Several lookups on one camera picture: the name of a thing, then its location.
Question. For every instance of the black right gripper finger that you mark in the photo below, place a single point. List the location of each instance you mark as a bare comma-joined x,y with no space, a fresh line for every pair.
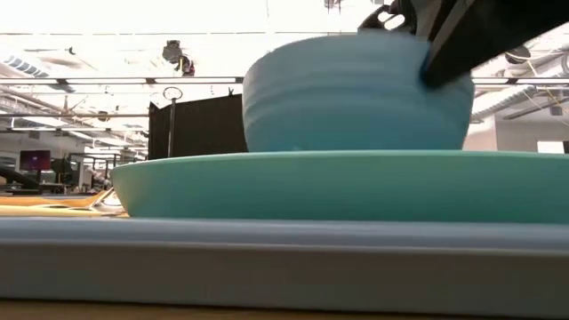
498,31

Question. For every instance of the blue bowl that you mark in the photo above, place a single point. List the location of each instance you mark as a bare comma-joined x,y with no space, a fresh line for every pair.
347,111

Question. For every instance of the teal plate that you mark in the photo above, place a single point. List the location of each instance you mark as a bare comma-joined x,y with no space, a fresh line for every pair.
311,186

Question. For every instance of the blue plastic tray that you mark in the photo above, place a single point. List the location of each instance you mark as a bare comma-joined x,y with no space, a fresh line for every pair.
284,266

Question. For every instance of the yellow cloth napkin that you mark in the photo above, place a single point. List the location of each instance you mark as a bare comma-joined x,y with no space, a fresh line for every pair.
26,211

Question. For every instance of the black ceiling lamp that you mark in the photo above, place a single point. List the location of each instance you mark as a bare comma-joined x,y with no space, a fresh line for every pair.
519,55
172,50

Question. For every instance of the purple lit monitor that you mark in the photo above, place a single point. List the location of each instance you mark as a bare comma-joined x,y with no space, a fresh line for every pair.
35,160

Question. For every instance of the black curved pipe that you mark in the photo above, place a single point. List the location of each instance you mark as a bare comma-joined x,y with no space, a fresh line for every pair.
18,180

